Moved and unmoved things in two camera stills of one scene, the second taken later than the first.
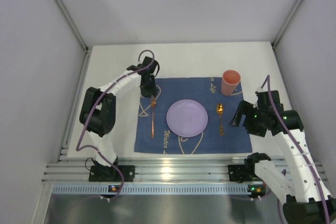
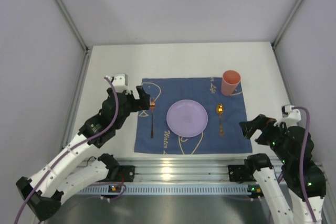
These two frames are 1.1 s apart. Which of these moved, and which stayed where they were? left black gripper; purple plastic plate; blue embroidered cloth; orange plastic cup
Moved: left black gripper
Stayed: blue embroidered cloth; purple plastic plate; orange plastic cup
